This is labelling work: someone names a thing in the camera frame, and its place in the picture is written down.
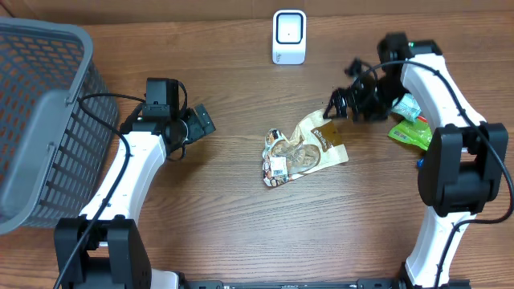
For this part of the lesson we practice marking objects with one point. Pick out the light teal snack packet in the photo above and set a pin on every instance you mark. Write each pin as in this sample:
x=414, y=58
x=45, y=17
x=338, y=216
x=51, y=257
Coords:
x=407, y=106

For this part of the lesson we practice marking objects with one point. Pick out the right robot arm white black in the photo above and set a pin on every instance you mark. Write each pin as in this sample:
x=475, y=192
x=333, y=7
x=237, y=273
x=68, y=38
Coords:
x=463, y=165

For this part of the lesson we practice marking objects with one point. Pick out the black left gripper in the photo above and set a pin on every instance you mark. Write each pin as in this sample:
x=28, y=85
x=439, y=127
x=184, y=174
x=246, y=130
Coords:
x=197, y=130

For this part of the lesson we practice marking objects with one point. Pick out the black rail at table edge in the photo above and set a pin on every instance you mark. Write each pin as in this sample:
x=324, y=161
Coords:
x=359, y=284

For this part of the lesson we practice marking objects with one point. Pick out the white barcode scanner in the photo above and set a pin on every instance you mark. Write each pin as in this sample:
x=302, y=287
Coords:
x=289, y=37

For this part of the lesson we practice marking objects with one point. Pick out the green snack packet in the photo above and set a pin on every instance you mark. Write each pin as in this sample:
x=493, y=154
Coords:
x=415, y=133

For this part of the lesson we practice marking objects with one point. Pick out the blue snack packet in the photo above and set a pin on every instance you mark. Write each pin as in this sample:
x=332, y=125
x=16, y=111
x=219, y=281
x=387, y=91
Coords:
x=419, y=163

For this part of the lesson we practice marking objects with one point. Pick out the grey plastic mesh basket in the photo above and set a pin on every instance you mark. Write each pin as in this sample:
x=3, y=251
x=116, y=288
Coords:
x=55, y=122

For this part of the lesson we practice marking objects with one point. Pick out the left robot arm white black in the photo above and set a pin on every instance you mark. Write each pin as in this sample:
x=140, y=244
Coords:
x=102, y=246

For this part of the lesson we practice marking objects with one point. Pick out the beige brown Pantree snack bag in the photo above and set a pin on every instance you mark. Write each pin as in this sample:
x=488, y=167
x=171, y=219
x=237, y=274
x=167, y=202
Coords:
x=315, y=144

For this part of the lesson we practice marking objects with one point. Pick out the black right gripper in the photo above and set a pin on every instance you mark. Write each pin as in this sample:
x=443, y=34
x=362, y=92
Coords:
x=356, y=104

